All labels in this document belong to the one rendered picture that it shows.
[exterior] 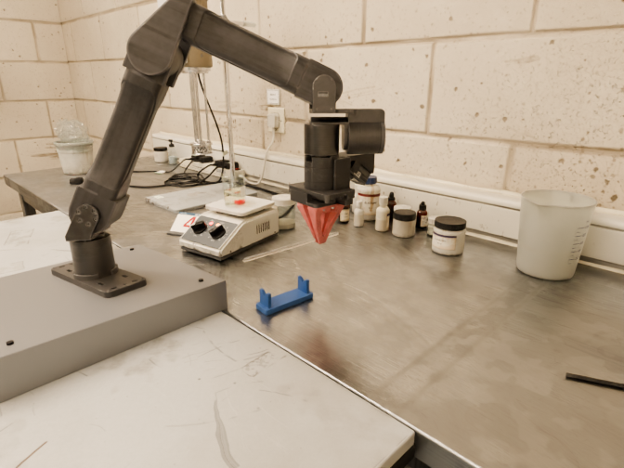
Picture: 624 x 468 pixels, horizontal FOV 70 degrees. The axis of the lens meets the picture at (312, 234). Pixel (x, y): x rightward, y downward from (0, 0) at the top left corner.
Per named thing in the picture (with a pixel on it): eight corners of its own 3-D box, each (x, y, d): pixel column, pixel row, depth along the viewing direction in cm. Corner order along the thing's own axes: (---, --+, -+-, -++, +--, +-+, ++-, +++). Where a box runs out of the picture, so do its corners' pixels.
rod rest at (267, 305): (266, 316, 72) (266, 296, 70) (254, 308, 74) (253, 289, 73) (314, 297, 78) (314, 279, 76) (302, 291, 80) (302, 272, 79)
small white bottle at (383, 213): (377, 232, 110) (379, 199, 107) (373, 227, 113) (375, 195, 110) (390, 231, 110) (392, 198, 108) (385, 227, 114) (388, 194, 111)
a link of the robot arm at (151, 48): (343, 79, 73) (165, -8, 68) (351, 74, 65) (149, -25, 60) (312, 147, 76) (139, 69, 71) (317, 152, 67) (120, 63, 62)
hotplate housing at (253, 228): (221, 263, 92) (218, 227, 89) (178, 250, 99) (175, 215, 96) (285, 233, 109) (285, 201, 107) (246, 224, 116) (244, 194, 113)
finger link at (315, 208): (318, 232, 83) (318, 183, 80) (344, 242, 78) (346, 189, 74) (289, 240, 79) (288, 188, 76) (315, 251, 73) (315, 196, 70)
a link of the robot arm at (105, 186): (116, 228, 76) (189, 48, 70) (101, 240, 70) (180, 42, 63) (81, 214, 75) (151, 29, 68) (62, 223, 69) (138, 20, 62)
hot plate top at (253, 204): (242, 217, 96) (241, 213, 95) (203, 208, 102) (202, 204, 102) (277, 204, 105) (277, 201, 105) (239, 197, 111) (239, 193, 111)
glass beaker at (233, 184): (248, 202, 105) (246, 169, 102) (245, 209, 99) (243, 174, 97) (223, 202, 104) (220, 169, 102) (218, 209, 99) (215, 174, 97)
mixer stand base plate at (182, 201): (175, 213, 125) (175, 210, 125) (144, 200, 139) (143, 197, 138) (259, 194, 145) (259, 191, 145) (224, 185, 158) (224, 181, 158)
